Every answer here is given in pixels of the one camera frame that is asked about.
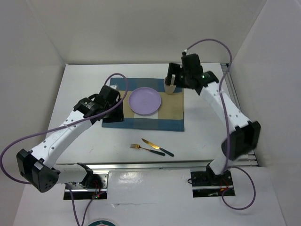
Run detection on aluminium right side rail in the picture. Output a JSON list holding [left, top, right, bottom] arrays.
[[221, 62, 257, 165]]

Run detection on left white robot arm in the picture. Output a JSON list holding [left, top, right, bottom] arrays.
[[16, 85, 124, 193]]

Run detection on beige paper cup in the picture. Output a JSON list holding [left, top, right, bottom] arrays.
[[164, 78, 176, 95]]

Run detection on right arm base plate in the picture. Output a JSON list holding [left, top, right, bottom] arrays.
[[187, 171, 235, 198]]

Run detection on gold knife green handle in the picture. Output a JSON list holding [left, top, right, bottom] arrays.
[[142, 138, 174, 157]]

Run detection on aluminium rail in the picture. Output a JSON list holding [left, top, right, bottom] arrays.
[[56, 160, 257, 170], [221, 62, 257, 165]]

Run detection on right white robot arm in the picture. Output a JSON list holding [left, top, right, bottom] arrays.
[[165, 54, 261, 185]]

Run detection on green round sticker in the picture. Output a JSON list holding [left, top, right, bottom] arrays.
[[88, 219, 116, 226]]

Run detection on blue tan checked placemat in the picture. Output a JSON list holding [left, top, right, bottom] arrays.
[[102, 78, 184, 132]]

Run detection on aluminium front rail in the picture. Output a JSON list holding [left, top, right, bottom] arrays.
[[56, 160, 257, 170]]

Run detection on gold fork green handle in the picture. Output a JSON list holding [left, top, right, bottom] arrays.
[[130, 144, 165, 156]]

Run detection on purple plate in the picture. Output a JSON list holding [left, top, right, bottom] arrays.
[[128, 87, 162, 115]]

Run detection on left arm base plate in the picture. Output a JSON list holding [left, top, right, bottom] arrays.
[[68, 170, 109, 200]]

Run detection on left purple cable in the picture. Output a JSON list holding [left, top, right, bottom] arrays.
[[0, 73, 129, 226]]

